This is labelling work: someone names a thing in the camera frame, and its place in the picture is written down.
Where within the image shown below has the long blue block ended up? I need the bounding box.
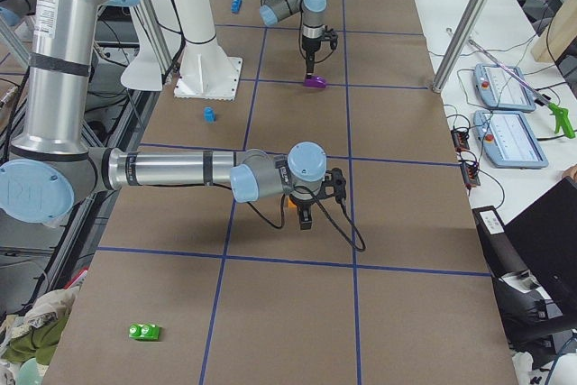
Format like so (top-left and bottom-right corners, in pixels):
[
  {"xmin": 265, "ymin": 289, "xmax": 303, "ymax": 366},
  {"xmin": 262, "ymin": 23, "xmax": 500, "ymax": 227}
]
[{"xmin": 231, "ymin": 0, "xmax": 243, "ymax": 14}]

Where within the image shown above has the purple trapezoid block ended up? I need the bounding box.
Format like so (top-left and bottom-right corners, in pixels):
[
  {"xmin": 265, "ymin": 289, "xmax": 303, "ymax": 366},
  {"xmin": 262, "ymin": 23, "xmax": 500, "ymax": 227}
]
[{"xmin": 303, "ymin": 76, "xmax": 327, "ymax": 88}]

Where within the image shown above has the aluminium frame post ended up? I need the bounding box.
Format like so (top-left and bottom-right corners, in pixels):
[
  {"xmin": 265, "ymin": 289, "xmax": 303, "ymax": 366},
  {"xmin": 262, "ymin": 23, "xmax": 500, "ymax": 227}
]
[{"xmin": 431, "ymin": 0, "xmax": 488, "ymax": 94}]

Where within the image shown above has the near teach pendant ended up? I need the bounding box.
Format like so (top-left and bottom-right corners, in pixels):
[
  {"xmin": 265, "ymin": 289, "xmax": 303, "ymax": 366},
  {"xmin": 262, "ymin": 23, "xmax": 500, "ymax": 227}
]
[{"xmin": 472, "ymin": 110, "xmax": 549, "ymax": 169}]

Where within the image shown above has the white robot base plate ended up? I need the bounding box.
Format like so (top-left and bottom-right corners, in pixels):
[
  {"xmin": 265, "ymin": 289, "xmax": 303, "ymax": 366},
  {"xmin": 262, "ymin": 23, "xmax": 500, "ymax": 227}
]
[{"xmin": 174, "ymin": 0, "xmax": 243, "ymax": 100}]

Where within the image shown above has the green reacher grabber tool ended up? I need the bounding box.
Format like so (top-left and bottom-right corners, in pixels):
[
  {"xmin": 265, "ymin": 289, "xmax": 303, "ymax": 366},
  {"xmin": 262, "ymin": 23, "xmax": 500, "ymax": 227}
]
[{"xmin": 445, "ymin": 27, "xmax": 577, "ymax": 140}]

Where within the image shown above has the teach pendant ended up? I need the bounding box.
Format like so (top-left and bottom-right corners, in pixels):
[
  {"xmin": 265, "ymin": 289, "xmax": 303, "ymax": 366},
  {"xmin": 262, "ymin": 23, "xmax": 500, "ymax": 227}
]
[
  {"xmin": 472, "ymin": 110, "xmax": 549, "ymax": 169},
  {"xmin": 473, "ymin": 64, "xmax": 536, "ymax": 113}
]

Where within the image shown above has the far teach pendant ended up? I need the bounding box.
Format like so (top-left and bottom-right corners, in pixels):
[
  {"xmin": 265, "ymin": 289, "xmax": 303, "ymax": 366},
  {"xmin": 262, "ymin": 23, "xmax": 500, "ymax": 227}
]
[{"xmin": 473, "ymin": 64, "xmax": 536, "ymax": 113}]

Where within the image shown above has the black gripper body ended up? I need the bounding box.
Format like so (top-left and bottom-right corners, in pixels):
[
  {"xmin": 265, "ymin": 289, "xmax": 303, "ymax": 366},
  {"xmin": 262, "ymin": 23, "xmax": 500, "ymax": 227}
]
[
  {"xmin": 300, "ymin": 26, "xmax": 338, "ymax": 60},
  {"xmin": 289, "ymin": 168, "xmax": 346, "ymax": 209}
]

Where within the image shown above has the green double block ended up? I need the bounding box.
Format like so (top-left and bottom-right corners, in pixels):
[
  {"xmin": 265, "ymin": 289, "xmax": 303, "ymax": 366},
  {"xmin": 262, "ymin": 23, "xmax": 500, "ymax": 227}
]
[{"xmin": 128, "ymin": 323, "xmax": 161, "ymax": 342}]

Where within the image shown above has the small blue block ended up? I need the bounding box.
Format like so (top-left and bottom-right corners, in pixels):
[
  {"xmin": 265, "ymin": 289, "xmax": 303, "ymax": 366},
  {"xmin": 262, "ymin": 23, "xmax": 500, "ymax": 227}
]
[{"xmin": 203, "ymin": 106, "xmax": 216, "ymax": 123}]

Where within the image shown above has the brown paper table cover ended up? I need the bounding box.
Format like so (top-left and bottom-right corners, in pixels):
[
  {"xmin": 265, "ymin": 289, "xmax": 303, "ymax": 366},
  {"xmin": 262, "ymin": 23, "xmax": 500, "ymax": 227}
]
[{"xmin": 44, "ymin": 0, "xmax": 516, "ymax": 384}]

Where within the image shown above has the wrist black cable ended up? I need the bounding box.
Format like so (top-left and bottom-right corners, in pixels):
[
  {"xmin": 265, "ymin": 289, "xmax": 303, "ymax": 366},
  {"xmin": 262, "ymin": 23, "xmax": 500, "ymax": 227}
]
[{"xmin": 265, "ymin": 0, "xmax": 339, "ymax": 66}]

